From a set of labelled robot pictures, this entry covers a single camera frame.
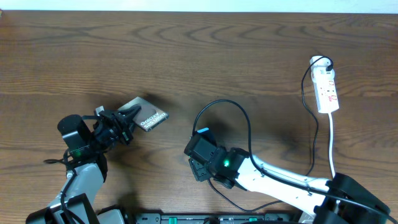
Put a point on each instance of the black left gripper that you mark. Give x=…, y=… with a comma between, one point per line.
x=121, y=126

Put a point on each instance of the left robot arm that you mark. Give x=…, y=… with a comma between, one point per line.
x=86, y=167

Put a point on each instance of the white power strip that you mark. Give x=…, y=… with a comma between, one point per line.
x=323, y=78

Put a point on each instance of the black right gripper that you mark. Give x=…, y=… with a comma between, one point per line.
x=199, y=174

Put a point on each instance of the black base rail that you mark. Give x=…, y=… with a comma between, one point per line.
x=234, y=218

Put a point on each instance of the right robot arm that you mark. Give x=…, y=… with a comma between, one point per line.
x=338, y=200

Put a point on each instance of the bronze Galaxy smartphone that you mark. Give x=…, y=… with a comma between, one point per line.
x=149, y=116

